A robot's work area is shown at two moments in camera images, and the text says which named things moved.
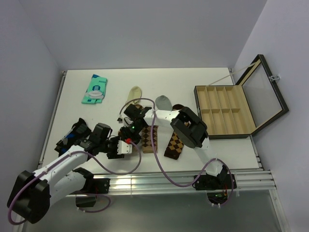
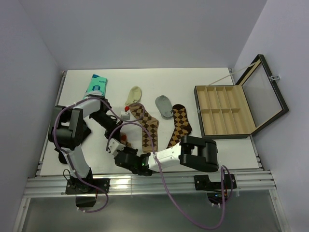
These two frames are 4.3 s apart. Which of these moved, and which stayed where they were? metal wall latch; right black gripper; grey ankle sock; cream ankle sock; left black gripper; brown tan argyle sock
Moved: left black gripper; right black gripper
Stayed: cream ankle sock; metal wall latch; brown tan argyle sock; grey ankle sock
